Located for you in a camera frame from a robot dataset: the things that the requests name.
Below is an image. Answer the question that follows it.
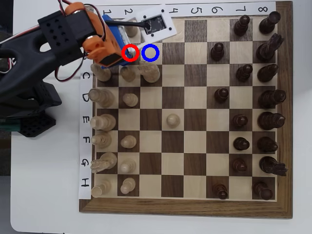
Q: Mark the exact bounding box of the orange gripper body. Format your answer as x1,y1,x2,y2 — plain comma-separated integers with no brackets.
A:
82,11,124,68

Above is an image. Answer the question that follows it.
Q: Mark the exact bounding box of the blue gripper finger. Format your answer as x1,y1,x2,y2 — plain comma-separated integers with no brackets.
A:
101,46,138,70
101,14,130,49

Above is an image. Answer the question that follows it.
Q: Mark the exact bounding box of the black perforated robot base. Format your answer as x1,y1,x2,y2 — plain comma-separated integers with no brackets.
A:
18,114,57,138

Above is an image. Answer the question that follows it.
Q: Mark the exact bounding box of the light wooden pawn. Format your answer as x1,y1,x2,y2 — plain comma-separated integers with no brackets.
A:
118,158,137,174
125,25,139,38
122,93,139,107
120,135,137,149
166,114,181,128
120,66,137,82
120,177,136,195

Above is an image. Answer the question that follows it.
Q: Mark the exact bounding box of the light wooden knight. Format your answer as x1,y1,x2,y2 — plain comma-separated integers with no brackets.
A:
137,61,161,83
90,152,118,174

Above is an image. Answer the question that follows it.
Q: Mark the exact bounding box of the light wooden bishop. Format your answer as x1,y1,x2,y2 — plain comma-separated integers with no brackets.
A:
91,133,112,148
90,63,112,82

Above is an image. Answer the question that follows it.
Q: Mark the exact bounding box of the light wooden queen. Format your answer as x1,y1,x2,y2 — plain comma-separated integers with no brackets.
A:
88,88,115,109

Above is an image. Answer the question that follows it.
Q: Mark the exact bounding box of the light wooden king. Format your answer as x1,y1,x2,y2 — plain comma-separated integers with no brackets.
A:
90,114,117,131

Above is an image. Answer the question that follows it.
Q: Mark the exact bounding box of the dark wooden pawn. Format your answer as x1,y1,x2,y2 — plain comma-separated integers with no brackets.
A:
235,64,254,83
214,87,230,104
231,114,249,130
233,136,251,151
212,183,229,200
231,157,248,173
210,42,225,61
233,14,251,37

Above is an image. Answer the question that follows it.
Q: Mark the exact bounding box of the white number label strip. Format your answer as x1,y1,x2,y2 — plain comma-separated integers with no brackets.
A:
94,1,276,18

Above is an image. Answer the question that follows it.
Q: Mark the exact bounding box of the white letter label strip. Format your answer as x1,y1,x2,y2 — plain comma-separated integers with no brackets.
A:
78,55,95,200

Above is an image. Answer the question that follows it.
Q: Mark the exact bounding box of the green circuit board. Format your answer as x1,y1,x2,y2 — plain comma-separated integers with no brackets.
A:
0,123,20,132

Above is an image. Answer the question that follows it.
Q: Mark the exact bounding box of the light wooden rook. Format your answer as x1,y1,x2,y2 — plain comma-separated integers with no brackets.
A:
91,178,112,198

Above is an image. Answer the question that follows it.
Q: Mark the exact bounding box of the dark wooden knight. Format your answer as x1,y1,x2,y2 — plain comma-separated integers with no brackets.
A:
255,33,285,63
259,156,288,177

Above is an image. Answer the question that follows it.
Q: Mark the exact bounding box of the dark wooden bishop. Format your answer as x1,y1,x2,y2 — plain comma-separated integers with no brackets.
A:
256,136,278,154
257,63,279,83

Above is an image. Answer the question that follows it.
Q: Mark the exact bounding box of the dark wooden rook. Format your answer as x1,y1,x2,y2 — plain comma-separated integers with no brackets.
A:
258,11,281,35
252,181,274,201

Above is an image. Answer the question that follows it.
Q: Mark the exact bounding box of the dark wooden queen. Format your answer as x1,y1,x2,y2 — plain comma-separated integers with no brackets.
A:
258,89,287,109

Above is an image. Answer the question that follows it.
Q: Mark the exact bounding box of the dark wooden king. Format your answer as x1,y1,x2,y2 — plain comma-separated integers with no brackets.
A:
257,111,286,131

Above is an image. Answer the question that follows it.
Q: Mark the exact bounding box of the wooden chessboard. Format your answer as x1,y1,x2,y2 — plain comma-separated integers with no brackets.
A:
78,1,293,219

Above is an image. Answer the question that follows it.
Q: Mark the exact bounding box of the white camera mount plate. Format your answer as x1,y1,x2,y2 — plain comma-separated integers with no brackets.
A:
135,8,177,41

